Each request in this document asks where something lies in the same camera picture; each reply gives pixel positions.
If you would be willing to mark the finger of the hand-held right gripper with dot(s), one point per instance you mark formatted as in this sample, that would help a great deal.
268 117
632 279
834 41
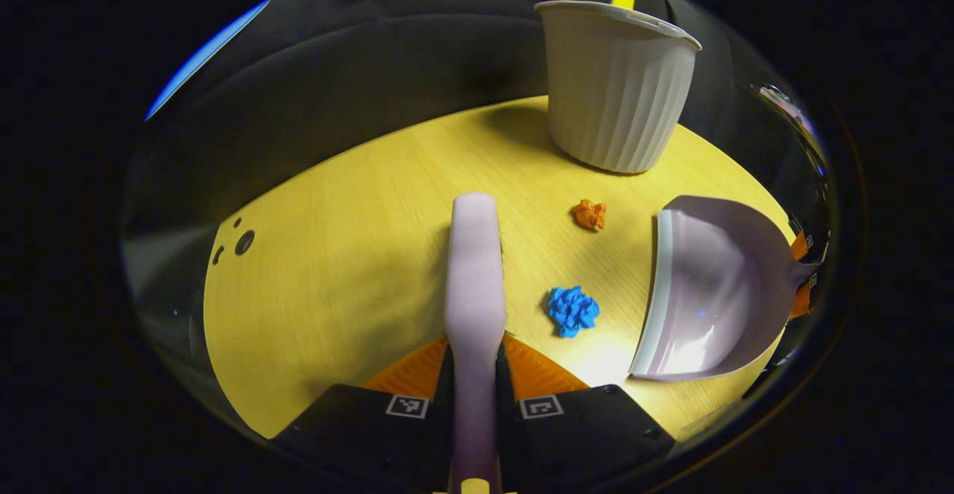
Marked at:
802 246
802 300

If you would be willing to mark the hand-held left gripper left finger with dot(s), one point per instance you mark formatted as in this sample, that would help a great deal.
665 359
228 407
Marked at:
373 434

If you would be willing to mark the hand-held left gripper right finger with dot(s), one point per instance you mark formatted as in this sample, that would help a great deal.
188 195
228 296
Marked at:
581 434

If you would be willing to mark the pink dustpan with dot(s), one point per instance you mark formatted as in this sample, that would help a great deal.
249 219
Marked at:
708 285

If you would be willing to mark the blue paper ball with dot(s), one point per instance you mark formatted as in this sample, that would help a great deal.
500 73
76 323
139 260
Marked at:
572 311

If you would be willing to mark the small pink broom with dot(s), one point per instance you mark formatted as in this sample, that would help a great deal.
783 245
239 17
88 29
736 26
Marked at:
473 278

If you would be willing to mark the orange paper ball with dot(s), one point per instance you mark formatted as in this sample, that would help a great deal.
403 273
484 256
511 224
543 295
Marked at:
590 214

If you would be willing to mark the white ribbed garbage bin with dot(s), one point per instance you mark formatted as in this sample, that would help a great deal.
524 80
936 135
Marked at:
615 92

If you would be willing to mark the black backdrop cloth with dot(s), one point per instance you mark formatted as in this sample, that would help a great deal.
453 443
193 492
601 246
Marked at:
373 54

